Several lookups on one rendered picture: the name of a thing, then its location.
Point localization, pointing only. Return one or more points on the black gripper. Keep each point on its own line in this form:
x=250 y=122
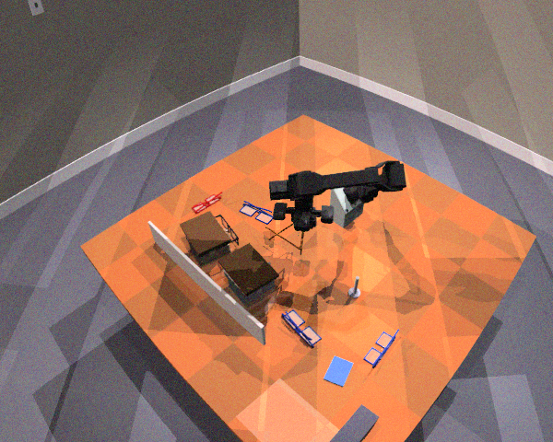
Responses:
x=326 y=214

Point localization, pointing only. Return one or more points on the red glasses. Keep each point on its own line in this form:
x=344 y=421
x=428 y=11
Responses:
x=209 y=201

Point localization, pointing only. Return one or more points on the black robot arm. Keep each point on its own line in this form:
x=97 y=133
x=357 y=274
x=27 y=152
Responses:
x=362 y=184

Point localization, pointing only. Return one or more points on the white flat panel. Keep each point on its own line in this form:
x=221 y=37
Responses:
x=240 y=314

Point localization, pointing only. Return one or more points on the blue flat square tile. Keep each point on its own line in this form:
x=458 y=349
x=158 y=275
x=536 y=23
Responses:
x=338 y=371

